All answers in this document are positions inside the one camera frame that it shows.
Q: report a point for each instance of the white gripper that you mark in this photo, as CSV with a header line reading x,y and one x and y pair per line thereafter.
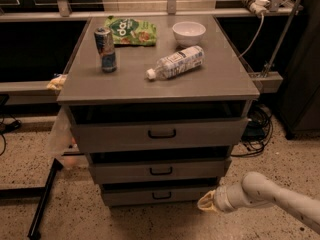
x,y
221,199

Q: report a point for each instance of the grey bottom drawer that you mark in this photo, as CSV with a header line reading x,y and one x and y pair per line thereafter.
x,y
153,192

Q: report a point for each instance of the grey drawer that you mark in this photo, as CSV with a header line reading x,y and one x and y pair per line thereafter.
x,y
152,126
158,165
153,192

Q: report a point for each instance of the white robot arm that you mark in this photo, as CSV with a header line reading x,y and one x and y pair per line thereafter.
x,y
255,190

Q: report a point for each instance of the grey top drawer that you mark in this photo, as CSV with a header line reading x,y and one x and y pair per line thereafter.
x,y
152,126

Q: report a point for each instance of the grey middle drawer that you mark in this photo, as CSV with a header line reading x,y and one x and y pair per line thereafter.
x,y
158,165

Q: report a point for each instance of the dark cabinet right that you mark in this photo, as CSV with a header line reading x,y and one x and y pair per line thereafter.
x,y
298,99

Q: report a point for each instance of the clear plastic water bottle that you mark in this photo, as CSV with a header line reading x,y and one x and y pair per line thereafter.
x,y
176,64

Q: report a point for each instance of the black floor bar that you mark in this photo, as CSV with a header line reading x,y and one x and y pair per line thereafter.
x,y
34,233

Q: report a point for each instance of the clear plastic bag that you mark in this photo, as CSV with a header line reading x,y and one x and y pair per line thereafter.
x,y
61,144

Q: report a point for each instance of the white bowl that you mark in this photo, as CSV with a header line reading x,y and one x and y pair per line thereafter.
x,y
188,33

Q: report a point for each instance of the green snack bag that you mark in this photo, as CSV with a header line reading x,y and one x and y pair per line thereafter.
x,y
129,31

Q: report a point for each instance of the yellow crumpled item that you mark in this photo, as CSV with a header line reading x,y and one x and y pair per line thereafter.
x,y
57,83

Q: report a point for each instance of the blue energy drink can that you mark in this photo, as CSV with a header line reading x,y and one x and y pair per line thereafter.
x,y
105,47

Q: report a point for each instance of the white power strip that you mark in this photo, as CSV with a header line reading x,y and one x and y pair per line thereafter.
x,y
257,7

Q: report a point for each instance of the metal diagonal rod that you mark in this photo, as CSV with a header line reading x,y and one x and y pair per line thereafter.
x,y
293,5

